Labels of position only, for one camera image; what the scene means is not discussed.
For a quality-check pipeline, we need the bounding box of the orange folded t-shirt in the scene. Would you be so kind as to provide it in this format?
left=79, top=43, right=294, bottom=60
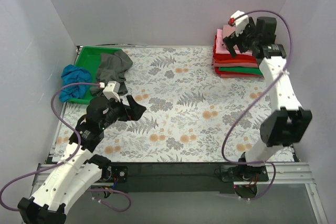
left=213, top=60, right=257, bottom=65

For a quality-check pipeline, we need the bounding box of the salmon folded t-shirt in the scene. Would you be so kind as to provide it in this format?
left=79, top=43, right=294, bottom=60
left=212, top=62, right=258, bottom=68

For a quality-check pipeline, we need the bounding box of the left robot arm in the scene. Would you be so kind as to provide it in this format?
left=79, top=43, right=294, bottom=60
left=17, top=95, right=146, bottom=223

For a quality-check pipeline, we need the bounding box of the aluminium frame rail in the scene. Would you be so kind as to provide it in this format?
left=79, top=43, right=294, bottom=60
left=22, top=162, right=329, bottom=224

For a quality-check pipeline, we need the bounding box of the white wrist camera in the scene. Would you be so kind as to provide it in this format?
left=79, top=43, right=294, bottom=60
left=228, top=10, right=249, bottom=37
left=99, top=81, right=121, bottom=102

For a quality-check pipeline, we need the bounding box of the grey t-shirt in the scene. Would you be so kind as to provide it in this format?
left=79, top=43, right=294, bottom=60
left=96, top=50, right=133, bottom=95

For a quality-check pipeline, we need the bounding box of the dusty pink printed t-shirt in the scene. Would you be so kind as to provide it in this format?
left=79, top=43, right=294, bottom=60
left=222, top=25, right=236, bottom=41

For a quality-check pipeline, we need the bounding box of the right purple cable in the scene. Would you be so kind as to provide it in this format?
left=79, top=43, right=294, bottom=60
left=221, top=10, right=293, bottom=201

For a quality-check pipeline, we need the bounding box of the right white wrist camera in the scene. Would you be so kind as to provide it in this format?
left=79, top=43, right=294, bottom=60
left=228, top=10, right=249, bottom=37

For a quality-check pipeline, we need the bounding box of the blue crumpled t-shirt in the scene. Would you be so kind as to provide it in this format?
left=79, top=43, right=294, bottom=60
left=59, top=65, right=92, bottom=102

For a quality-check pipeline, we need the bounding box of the green folded t-shirt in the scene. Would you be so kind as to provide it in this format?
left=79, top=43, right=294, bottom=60
left=215, top=67, right=263, bottom=76

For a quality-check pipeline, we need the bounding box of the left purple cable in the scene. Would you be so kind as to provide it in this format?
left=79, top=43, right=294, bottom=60
left=0, top=82, right=132, bottom=212

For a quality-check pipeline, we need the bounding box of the purple cable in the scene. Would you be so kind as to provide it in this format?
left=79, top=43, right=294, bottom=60
left=0, top=82, right=132, bottom=212
left=221, top=10, right=293, bottom=201

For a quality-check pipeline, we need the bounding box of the light pink folded t-shirt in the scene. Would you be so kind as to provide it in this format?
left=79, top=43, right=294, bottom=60
left=212, top=28, right=253, bottom=57

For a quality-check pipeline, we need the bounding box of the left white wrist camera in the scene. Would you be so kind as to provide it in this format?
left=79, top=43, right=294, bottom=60
left=99, top=81, right=121, bottom=102

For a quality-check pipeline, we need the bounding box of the bottom pink folded t-shirt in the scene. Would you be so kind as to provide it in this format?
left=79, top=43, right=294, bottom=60
left=219, top=73, right=264, bottom=78

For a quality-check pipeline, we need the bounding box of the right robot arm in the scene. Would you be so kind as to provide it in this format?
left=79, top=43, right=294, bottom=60
left=219, top=13, right=312, bottom=182

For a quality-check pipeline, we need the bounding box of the green plastic tray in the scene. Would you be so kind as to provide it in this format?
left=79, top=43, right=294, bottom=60
left=67, top=46, right=121, bottom=105

